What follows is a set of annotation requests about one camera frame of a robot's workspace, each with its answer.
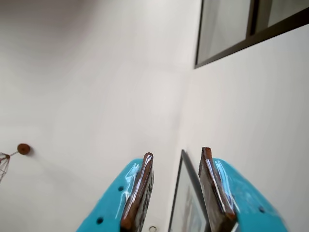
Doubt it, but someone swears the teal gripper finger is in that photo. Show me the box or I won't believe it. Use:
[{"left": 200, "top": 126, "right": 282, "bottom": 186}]
[
  {"left": 198, "top": 146, "right": 288, "bottom": 232},
  {"left": 76, "top": 152, "right": 155, "bottom": 232}
]

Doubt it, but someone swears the brown ceiling rose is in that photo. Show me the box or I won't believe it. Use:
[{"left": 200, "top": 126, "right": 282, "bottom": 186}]
[{"left": 17, "top": 143, "right": 30, "bottom": 155}]

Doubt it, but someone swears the dark framed window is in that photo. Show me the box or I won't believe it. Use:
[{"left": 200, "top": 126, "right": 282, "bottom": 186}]
[{"left": 194, "top": 0, "right": 309, "bottom": 70}]

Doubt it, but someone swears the wire cage pendant lamp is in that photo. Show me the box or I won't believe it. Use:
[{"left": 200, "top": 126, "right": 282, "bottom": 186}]
[{"left": 0, "top": 150, "right": 19, "bottom": 182}]

